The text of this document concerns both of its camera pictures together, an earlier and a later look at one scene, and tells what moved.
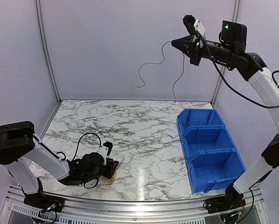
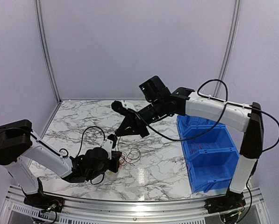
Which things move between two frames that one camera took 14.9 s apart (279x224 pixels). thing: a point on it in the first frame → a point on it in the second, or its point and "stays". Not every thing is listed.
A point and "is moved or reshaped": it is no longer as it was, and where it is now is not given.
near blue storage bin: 213,170 stays
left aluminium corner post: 38,5 stays
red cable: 118,167 is moved or reshaped
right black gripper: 194,51 → 135,127
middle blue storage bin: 205,137 stays
